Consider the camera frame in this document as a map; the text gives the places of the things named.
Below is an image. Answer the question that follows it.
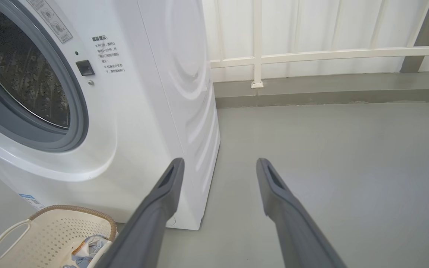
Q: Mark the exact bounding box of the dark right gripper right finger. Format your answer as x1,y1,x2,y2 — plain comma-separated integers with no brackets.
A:
256,158,347,268

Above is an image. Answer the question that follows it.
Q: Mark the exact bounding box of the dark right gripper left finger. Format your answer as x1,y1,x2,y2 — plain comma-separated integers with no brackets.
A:
95,157,185,268

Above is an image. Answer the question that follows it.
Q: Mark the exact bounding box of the blue garment orange print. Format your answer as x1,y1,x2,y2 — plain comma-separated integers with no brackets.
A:
63,234,112,268

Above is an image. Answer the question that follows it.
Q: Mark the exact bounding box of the white front-load washing machine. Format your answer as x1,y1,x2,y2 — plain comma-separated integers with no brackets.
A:
0,0,221,230

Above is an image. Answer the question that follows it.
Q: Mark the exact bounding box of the black door lock socket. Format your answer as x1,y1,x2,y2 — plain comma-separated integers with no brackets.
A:
76,60,95,77

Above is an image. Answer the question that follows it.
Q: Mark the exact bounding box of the washing machine drum opening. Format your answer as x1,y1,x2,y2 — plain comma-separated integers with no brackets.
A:
0,0,71,130

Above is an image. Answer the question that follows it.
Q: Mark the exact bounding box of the cream perforated laundry basket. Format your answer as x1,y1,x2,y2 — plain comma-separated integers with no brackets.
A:
0,205,117,268

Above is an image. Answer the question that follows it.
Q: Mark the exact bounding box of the blue energy label sticker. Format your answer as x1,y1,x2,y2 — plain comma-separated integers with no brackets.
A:
18,194,45,210

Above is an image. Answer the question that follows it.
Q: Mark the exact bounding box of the white metal railing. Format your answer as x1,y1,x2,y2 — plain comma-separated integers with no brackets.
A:
210,0,429,89

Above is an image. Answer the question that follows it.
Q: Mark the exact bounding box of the grey warning label sticker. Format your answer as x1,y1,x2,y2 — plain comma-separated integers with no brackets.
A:
26,0,73,44

